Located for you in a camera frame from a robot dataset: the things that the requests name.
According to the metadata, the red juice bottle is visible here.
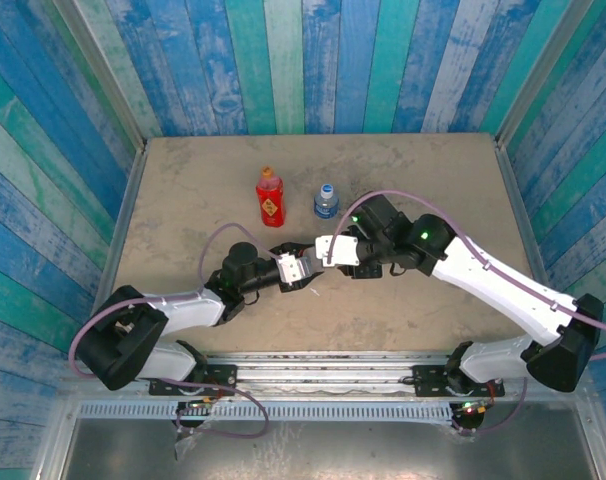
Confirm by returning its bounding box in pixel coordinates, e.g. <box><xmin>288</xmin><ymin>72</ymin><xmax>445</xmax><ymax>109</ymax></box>
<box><xmin>255</xmin><ymin>165</ymin><xmax>287</xmax><ymax>229</ymax></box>

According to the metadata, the small blue-label water bottle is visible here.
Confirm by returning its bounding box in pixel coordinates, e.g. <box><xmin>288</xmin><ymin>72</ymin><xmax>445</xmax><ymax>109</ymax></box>
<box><xmin>313</xmin><ymin>183</ymin><xmax>340</xmax><ymax>221</ymax></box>

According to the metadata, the grey sheet metal panel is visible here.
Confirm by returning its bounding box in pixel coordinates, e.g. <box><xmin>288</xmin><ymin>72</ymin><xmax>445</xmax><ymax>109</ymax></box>
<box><xmin>57</xmin><ymin>417</ymin><xmax>602</xmax><ymax>480</ymax></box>

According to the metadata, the aluminium mounting rail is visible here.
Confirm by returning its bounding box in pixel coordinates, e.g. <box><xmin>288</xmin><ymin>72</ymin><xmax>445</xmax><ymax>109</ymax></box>
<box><xmin>60</xmin><ymin>351</ymin><xmax>592</xmax><ymax>401</ymax></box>

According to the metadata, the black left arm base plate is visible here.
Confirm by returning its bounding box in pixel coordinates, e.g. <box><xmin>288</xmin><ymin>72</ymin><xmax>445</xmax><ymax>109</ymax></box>
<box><xmin>147</xmin><ymin>363</ymin><xmax>239</xmax><ymax>398</ymax></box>

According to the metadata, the aluminium table side rail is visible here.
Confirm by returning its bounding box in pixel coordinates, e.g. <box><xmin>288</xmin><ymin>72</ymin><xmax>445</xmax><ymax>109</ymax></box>
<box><xmin>90</xmin><ymin>147</ymin><xmax>149</xmax><ymax>306</ymax></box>
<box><xmin>493</xmin><ymin>139</ymin><xmax>559</xmax><ymax>311</ymax></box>

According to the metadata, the slotted grey cable duct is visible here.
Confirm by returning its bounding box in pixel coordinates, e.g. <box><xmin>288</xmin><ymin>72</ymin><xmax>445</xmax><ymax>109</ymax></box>
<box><xmin>76</xmin><ymin>401</ymin><xmax>457</xmax><ymax>422</ymax></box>

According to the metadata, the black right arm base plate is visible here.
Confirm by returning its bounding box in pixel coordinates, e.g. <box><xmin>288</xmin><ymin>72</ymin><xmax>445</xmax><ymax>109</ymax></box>
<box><xmin>411</xmin><ymin>364</ymin><xmax>505</xmax><ymax>400</ymax></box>

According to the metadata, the aluminium corner post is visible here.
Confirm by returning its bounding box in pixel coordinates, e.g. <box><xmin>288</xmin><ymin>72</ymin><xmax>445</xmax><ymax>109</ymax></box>
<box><xmin>493</xmin><ymin>0</ymin><xmax>598</xmax><ymax>147</ymax></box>
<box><xmin>50</xmin><ymin>0</ymin><xmax>149</xmax><ymax>154</ymax></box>

